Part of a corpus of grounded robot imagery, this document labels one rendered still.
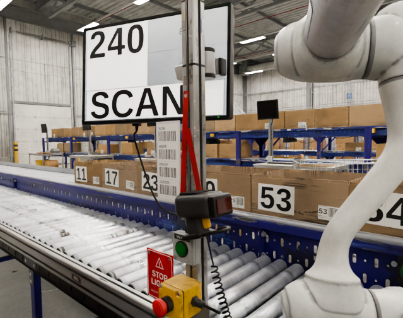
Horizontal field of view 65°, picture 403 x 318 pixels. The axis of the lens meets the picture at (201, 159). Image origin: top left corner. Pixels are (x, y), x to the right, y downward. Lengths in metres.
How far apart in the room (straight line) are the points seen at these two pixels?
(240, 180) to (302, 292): 0.78
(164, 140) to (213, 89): 0.19
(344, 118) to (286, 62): 5.21
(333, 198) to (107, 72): 0.86
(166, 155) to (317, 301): 0.45
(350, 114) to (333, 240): 5.27
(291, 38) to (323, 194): 0.64
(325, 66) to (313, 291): 0.44
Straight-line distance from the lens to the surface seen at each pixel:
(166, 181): 0.79
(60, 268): 1.41
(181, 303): 0.75
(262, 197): 1.33
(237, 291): 1.03
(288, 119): 6.34
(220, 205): 0.63
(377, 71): 0.79
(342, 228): 0.69
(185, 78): 0.75
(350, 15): 0.51
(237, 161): 6.47
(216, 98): 0.84
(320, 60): 0.70
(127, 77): 0.98
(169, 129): 0.77
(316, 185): 1.22
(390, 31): 0.79
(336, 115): 5.99
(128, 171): 1.96
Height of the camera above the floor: 1.20
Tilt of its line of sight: 3 degrees down
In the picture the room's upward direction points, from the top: 1 degrees counter-clockwise
